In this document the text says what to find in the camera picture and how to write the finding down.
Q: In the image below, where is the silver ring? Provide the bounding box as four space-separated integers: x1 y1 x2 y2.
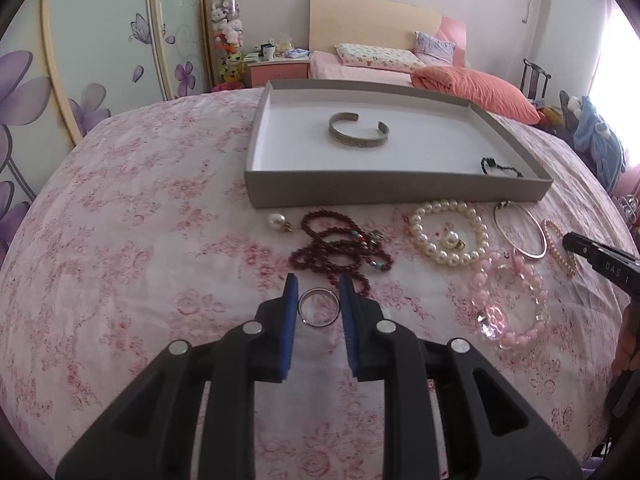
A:
297 286 343 330

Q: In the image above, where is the peach pearl bracelet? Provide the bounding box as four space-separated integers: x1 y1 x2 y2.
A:
541 218 580 278

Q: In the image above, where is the pink flower bead bracelet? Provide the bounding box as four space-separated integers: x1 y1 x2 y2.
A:
468 249 551 354

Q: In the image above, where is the dark red bead necklace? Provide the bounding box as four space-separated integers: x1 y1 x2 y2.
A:
287 209 396 299

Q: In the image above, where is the thin silver bangle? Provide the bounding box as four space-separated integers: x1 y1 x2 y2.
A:
492 200 548 261

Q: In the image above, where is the black bead bracelet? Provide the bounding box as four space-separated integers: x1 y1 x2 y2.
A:
479 156 525 179

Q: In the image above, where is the wide silver cuff bracelet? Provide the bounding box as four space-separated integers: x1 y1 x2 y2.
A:
327 112 393 150

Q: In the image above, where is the right hand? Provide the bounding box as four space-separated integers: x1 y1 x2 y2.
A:
611 304 640 376

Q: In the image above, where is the blue plush garment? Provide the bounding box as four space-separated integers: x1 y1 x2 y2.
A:
574 96 626 195

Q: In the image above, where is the loose pearl earring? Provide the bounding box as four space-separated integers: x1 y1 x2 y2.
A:
268 212 293 233

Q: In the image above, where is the floral pink bedspread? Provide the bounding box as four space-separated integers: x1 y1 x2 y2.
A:
1 89 636 479

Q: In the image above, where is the grey cardboard tray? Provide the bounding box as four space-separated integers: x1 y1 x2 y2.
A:
244 79 553 208

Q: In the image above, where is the black wooden chair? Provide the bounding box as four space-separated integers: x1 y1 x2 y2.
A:
520 58 552 107

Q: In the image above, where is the orange pillow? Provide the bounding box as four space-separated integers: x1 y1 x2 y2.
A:
411 65 540 126

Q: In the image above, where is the pink nightstand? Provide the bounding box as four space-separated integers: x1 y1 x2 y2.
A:
246 56 310 88

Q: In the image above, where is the lilac patterned pillow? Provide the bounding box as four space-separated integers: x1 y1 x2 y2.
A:
413 32 456 66

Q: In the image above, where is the pink bed sheet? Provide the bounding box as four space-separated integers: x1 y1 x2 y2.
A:
309 51 412 87

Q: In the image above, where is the floral white pillow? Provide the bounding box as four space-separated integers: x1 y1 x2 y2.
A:
335 44 425 74

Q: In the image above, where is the white mug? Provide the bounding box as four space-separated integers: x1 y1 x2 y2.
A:
260 44 277 62

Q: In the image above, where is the clear tube of plush toys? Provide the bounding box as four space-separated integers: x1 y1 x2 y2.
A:
208 0 243 84

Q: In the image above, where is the beige wooden headboard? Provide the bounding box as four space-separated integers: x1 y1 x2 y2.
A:
309 0 442 53

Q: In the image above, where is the sliding wardrobe with flowers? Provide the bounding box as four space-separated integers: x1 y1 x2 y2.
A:
1 0 213 250

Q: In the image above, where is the white pearl bracelet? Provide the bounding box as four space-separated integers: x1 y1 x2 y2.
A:
408 198 490 268

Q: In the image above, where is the pearl earring inside bracelet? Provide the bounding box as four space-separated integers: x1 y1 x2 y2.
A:
440 230 466 252

